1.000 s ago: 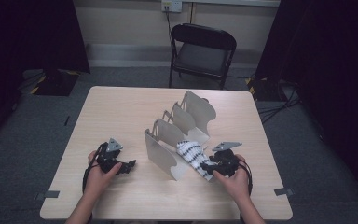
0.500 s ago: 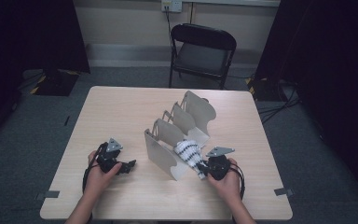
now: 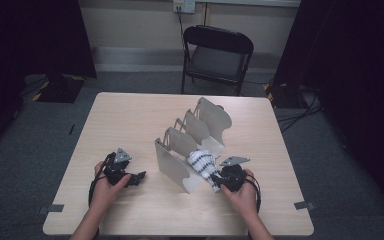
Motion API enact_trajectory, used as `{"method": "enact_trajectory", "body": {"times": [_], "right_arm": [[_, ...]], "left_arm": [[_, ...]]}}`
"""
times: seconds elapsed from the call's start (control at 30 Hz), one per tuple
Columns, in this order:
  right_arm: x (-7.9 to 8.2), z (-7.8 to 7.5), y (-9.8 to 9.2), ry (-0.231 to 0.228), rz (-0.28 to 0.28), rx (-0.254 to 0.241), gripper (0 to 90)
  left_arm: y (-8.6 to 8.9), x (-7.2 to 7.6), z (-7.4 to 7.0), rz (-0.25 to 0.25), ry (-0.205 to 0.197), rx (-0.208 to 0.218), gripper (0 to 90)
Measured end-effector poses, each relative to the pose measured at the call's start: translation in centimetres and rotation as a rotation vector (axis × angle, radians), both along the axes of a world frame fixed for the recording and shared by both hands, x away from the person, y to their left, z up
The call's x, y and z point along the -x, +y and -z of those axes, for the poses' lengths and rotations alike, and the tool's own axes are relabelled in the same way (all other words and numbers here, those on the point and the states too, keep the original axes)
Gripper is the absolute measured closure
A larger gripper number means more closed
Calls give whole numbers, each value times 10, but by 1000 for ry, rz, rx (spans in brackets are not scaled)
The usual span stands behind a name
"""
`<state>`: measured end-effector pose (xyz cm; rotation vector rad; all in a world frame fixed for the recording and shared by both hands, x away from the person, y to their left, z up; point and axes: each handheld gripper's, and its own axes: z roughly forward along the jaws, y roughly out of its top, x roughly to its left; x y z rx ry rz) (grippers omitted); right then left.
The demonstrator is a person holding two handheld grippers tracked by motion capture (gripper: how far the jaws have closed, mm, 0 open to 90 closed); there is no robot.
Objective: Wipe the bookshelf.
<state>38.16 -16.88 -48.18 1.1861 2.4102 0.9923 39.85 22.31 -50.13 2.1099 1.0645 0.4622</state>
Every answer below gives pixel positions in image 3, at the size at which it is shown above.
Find black folding chair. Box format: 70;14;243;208
180;24;255;97

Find left hand-held gripper cable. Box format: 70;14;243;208
87;153;118;208

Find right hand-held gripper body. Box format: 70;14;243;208
219;155;251;193

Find grey wall trunking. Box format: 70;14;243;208
194;0;302;8

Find white cloth with dark stripes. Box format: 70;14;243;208
186;149;223;193

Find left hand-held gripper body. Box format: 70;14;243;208
103;147;133;187

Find person's right hand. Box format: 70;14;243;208
220;168;259;218

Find black curtain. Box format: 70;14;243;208
273;0;384;221
0;0;98;158

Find black stand base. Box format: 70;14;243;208
263;82;301;109
31;73;88;104

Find white wall socket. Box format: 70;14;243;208
172;0;196;14

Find hand-held gripper cable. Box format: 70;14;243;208
244;171;262;214
87;153;118;208

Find person's left hand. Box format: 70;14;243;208
88;160;132;214

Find black floor cables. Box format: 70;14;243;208
274;84;324;134

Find black wall socket cable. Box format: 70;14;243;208
176;6;189;61

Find beige expandable divider rack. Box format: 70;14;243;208
154;96;233;194

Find right hand-held gripper cable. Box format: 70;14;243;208
244;171;262;214

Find grey tape strip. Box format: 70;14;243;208
37;203;65;215
293;200;316;211

